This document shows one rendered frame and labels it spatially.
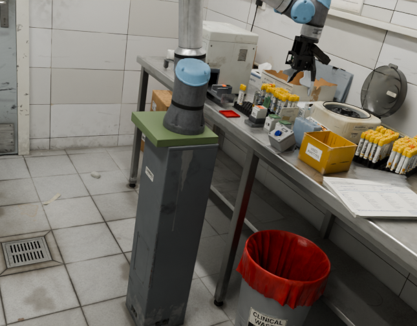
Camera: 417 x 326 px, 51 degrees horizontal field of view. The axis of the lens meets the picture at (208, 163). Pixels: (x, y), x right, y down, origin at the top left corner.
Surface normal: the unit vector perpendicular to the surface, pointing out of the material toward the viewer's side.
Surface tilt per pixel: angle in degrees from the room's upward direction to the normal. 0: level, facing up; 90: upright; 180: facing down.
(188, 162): 90
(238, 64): 90
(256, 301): 94
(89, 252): 0
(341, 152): 90
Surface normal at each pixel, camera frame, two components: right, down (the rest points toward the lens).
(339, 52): -0.86, 0.07
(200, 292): 0.17, -0.89
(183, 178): 0.49, 0.44
